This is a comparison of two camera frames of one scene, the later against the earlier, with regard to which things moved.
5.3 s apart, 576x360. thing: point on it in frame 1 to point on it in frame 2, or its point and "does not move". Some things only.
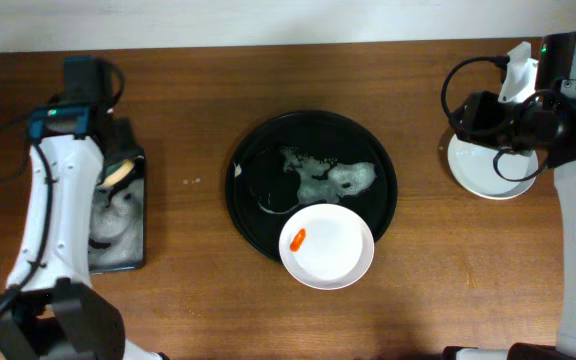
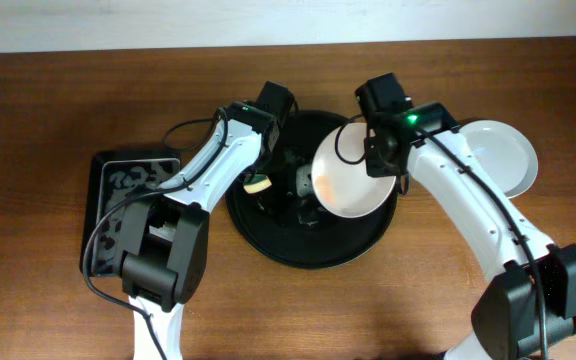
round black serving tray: x=300 y=159 does not move
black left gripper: x=119 y=151 to x=278 y=163
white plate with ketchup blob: x=326 y=246 to x=339 y=173
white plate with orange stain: x=472 y=164 does not move
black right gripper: x=468 y=118 to x=378 y=157
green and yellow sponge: x=116 y=171 to x=256 y=183
